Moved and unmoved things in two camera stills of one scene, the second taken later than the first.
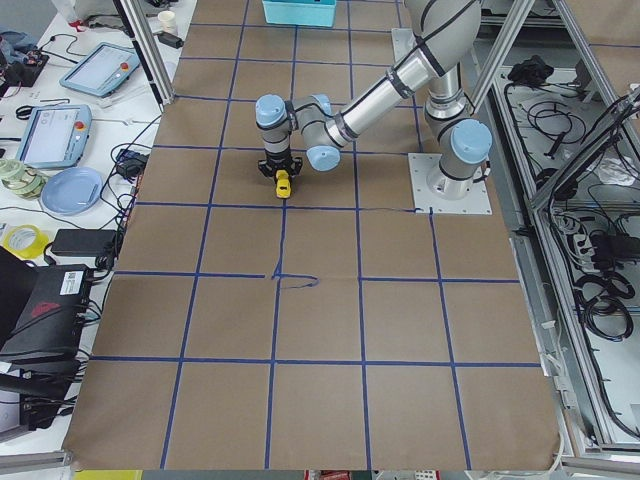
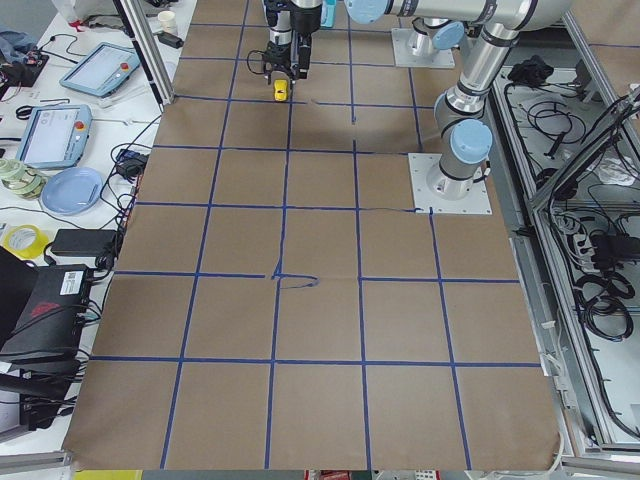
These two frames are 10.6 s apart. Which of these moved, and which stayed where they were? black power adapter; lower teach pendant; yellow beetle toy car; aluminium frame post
Moved: yellow beetle toy car
Stayed: lower teach pendant; black power adapter; aluminium frame post
